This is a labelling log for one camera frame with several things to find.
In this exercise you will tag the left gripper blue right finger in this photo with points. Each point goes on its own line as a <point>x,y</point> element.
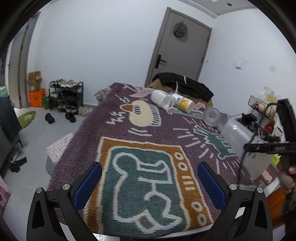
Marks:
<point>256,220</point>

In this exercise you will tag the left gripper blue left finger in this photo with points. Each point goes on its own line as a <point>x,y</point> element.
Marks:
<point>43,223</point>

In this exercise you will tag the frosted plastic cup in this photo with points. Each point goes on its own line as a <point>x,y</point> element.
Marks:
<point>237,135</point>

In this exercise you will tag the frosted cup behind large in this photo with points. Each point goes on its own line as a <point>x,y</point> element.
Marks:
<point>214,118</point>

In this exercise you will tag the white yellow paper cup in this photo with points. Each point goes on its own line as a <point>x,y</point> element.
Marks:
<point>183,103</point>

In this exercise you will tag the right hand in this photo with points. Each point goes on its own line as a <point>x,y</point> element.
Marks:
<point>285,177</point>

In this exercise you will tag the brown plush toy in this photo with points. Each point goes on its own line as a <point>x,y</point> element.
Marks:
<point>269,127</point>

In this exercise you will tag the clear plastic bag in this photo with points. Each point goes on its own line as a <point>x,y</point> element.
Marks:
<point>267,95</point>

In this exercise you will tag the black shoe on floor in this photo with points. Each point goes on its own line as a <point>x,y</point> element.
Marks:
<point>49,118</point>

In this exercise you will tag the patterned purple woven blanket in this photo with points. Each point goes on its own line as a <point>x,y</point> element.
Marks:
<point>149,156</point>

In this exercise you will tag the green slipper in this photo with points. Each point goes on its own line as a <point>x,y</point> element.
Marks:
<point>26,118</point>

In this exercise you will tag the black jacket on chair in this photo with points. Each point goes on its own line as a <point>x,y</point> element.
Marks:
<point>184,85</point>

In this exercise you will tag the orange shopping bag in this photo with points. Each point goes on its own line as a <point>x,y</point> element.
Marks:
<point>36,98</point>

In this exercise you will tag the black shoe rack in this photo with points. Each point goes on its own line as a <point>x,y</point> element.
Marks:
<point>65,95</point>

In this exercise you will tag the brown cardboard box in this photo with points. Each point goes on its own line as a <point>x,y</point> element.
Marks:
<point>34,81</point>

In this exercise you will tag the grey entrance door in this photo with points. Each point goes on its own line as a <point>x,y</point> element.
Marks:
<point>183,56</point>

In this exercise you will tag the grey cap on door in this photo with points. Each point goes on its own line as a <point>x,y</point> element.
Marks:
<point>180,29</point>

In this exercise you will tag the black wire wall basket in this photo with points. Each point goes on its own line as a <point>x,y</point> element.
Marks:
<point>262,107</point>

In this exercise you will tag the white light switch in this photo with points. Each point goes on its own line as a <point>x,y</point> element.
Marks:
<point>239,64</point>

